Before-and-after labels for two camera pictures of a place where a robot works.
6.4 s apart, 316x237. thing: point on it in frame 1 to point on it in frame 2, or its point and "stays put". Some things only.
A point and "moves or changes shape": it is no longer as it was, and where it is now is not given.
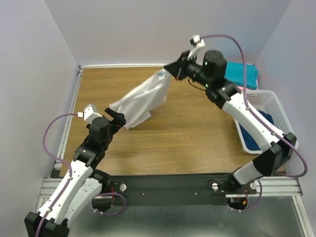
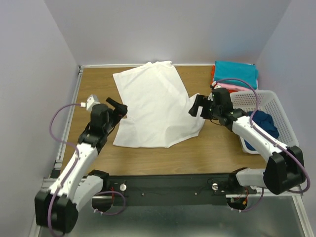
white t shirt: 136,104 moves or changes shape
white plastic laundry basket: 269,100 stays put
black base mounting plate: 173,190 stays put
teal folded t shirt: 234,73 stays put
